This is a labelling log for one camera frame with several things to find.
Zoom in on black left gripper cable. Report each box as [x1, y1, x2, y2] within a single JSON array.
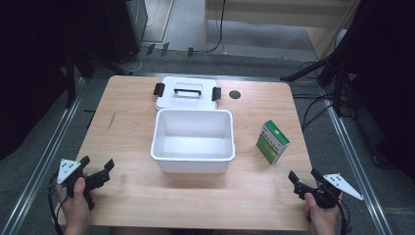
[[47, 171, 68, 235]]

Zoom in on light wooden furniture frame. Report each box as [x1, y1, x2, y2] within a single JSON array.
[[203, 0, 362, 61]]

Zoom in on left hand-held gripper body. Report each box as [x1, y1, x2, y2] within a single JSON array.
[[56, 159, 112, 212]]

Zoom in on white plastic storage box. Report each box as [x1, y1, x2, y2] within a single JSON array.
[[150, 108, 237, 174]]

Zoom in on black hanging cable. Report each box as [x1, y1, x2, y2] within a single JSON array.
[[207, 0, 227, 54]]

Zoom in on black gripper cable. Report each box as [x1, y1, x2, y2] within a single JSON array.
[[336, 198, 352, 235], [47, 171, 68, 235]]

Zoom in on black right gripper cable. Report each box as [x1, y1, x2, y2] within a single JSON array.
[[336, 198, 352, 235]]

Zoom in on person's right hand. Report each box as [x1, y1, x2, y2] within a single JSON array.
[[302, 191, 345, 231]]

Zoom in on white floor cable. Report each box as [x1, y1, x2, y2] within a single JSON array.
[[125, 15, 155, 74]]

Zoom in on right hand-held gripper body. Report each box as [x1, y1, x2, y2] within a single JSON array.
[[294, 173, 364, 211]]

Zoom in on dark cabinet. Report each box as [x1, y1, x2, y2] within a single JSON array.
[[103, 0, 149, 66]]

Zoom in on black metal stand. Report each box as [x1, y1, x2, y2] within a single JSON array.
[[62, 47, 97, 110]]

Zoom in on metal floor rail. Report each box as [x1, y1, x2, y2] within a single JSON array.
[[0, 77, 86, 235], [319, 87, 394, 235]]

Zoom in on person's left hand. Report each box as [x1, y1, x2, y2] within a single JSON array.
[[56, 176, 98, 230]]

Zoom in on white lid with black handle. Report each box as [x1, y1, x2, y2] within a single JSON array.
[[153, 75, 223, 112]]

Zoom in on dark curtain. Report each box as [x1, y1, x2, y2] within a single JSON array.
[[0, 0, 111, 162], [337, 0, 415, 182]]

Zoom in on black tripod stand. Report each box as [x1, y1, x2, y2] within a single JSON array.
[[279, 45, 355, 118]]

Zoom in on black floor cables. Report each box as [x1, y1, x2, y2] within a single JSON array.
[[291, 92, 356, 132]]

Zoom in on green and white carton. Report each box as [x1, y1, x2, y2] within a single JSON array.
[[255, 118, 291, 165]]

